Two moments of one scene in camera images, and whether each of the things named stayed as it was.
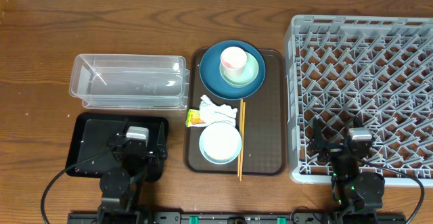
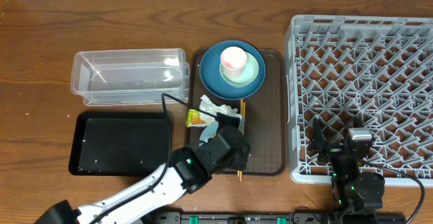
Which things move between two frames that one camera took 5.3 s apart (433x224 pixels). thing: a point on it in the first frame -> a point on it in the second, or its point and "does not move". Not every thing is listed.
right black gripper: x=318 y=142 does not move
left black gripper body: x=153 y=160 -> x=240 y=162
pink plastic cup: x=233 y=59 does not move
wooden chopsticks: x=243 y=141 does not move
